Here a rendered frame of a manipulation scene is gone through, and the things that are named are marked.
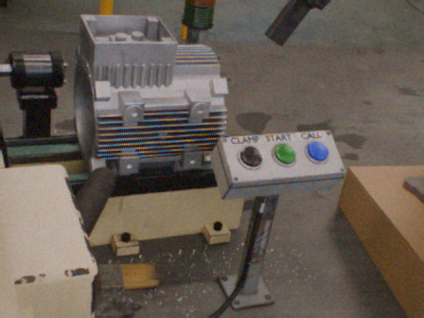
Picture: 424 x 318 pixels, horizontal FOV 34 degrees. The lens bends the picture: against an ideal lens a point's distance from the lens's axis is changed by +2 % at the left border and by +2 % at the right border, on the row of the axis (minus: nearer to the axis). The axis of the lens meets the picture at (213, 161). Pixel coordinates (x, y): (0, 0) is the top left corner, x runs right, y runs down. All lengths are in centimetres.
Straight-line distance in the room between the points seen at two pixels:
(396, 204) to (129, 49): 53
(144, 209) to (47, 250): 79
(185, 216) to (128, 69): 29
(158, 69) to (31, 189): 65
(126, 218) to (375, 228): 42
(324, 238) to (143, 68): 46
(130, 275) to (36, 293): 75
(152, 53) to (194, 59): 9
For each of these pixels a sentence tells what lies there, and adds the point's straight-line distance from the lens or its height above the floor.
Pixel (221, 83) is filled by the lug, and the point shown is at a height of 109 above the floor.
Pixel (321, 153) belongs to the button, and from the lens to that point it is 93.
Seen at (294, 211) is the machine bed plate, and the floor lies 80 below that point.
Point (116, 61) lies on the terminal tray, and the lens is 98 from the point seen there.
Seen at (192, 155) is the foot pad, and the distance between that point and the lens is 103.
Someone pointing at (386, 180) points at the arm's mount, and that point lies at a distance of 127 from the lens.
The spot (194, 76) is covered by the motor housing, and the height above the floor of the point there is 109.
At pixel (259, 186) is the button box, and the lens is 89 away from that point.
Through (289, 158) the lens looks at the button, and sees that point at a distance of 90.
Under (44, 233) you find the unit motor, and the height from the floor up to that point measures 131.
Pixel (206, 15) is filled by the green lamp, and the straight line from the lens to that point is 136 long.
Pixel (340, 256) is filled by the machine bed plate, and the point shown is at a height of 80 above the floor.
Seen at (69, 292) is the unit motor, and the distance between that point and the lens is 32.
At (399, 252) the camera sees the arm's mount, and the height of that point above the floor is 87.
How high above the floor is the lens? 152
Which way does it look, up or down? 32 degrees down
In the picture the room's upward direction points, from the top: 10 degrees clockwise
